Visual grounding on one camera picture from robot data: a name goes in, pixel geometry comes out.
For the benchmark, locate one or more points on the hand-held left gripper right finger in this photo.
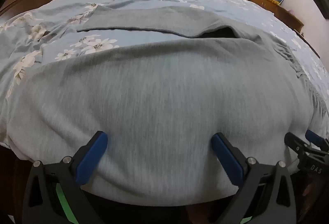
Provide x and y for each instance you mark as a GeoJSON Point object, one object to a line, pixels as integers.
{"type": "Point", "coordinates": [226, 159]}

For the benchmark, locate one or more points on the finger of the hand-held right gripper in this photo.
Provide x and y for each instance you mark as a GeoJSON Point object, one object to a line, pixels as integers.
{"type": "Point", "coordinates": [314, 137]}
{"type": "Point", "coordinates": [294, 141]}

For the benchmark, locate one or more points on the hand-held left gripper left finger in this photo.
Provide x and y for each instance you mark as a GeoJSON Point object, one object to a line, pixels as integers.
{"type": "Point", "coordinates": [92, 157]}

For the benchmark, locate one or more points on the wooden bed frame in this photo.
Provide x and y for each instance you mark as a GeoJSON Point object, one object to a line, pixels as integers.
{"type": "Point", "coordinates": [307, 42]}

